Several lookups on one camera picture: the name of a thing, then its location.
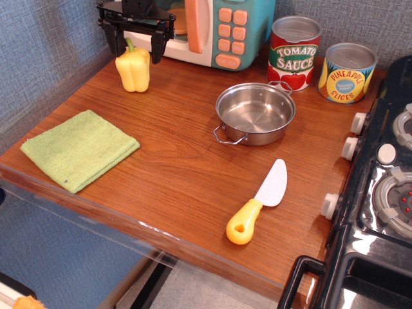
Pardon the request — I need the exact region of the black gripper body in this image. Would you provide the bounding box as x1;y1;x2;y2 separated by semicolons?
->
96;1;176;37

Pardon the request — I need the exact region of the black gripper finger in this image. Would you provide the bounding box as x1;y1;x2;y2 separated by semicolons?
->
151;32;168;64
102;21;126;57

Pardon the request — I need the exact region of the yellow toy bell pepper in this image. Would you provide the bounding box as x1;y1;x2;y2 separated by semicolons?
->
115;37;150;93

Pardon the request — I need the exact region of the green folded towel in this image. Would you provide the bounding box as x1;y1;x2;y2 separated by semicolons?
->
21;110;140;194

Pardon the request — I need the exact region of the orange toy plate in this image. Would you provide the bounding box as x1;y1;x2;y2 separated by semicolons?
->
168;8;187;35

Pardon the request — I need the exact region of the toy microwave teal and cream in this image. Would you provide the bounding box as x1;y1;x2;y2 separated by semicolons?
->
122;0;277;72

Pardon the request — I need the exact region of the small steel pan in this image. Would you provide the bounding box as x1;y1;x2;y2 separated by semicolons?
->
213;81;296;146

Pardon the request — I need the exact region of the tomato sauce can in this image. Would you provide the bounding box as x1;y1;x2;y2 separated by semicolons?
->
267;15;322;92

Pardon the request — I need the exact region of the pineapple slices can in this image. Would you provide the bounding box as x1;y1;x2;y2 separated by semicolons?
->
318;42;378;104

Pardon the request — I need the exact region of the grey stove knob upper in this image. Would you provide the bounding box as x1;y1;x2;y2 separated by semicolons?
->
350;113;368;135

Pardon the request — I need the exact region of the grey stove knob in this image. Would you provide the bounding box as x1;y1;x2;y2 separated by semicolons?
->
321;193;339;220
341;137;359;161
350;113;368;135

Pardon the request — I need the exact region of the grey stove knob middle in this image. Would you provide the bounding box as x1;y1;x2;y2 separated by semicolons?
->
341;137;359;161

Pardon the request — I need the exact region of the grey stove knob lower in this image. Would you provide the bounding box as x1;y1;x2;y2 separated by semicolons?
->
321;193;339;220

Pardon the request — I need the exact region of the white round stove button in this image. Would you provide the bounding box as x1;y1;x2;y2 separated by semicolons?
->
377;144;397;165

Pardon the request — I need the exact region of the orange object bottom corner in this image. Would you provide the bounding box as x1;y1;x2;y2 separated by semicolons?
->
12;295;46;309

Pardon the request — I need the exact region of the black toy stove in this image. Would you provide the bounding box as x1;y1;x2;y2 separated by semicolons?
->
278;56;411;308

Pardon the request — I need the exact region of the toy knife yellow handle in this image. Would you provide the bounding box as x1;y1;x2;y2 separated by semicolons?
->
226;159;288;245

